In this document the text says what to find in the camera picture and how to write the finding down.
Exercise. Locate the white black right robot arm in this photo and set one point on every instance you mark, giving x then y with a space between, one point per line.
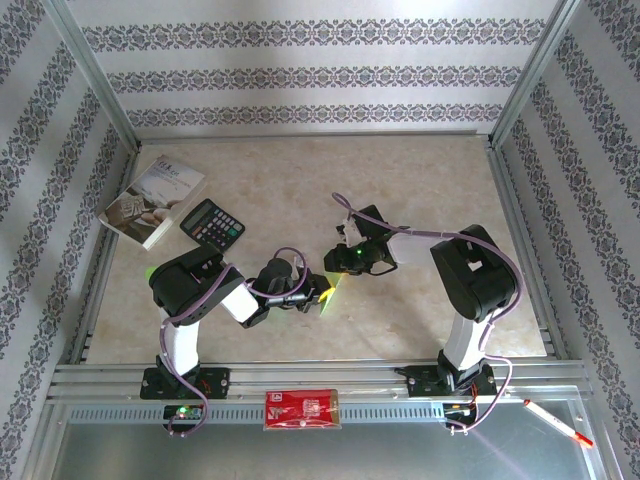
475 275

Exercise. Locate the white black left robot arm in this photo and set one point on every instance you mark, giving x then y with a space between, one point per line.
185 285

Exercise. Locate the metal shelf sheet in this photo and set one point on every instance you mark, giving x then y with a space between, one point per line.
350 455

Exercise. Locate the black calculator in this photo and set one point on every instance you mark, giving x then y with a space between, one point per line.
212 222

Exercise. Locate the red packet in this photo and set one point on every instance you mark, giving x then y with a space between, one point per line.
302 409

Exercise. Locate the softcover book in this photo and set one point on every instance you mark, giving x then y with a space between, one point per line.
150 190

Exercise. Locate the white red pen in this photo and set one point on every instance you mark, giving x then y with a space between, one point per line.
555 421

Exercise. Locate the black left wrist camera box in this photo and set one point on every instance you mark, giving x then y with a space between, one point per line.
275 275

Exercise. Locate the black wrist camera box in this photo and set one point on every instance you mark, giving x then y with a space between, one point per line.
275 275
370 220

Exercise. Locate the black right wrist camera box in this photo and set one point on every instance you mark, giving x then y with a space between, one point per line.
370 220

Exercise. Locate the aluminium mounting rail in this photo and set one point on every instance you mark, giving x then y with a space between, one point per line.
310 372

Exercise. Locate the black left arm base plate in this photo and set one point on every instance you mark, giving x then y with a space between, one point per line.
217 382

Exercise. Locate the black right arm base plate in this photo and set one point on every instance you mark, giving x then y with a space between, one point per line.
420 382

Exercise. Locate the aluminium table edge rail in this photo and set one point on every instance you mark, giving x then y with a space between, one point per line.
516 220
103 270
310 136

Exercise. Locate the aluminium corner post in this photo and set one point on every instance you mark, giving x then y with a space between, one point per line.
91 70
534 70

